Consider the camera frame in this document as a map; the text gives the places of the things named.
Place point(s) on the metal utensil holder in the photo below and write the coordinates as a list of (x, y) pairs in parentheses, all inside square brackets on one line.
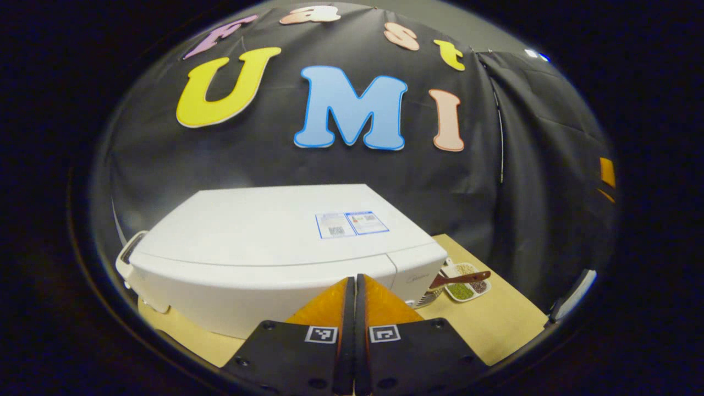
[(426, 298)]

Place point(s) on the black backdrop cloth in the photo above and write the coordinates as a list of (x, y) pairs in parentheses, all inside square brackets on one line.
[(275, 159)]

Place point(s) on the white toaster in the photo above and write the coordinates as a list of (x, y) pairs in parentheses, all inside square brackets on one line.
[(131, 258)]

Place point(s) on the small ceiling light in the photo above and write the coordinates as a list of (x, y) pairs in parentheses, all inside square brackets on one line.
[(536, 54)]

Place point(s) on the white microwave oven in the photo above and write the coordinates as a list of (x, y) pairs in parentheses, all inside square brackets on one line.
[(264, 236)]

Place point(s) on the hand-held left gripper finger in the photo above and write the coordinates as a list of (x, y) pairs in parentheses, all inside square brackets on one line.
[(361, 341), (348, 341)]

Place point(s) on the white divided plate with beans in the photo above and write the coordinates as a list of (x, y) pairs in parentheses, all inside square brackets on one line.
[(462, 291)]

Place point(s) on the brown wooden spoon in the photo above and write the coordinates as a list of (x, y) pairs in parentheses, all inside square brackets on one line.
[(462, 278)]

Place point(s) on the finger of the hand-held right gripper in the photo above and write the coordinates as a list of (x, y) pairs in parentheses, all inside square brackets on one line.
[(606, 195), (607, 172)]

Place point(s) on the white strip with dark frame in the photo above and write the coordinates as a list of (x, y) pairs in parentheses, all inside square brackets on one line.
[(575, 294)]

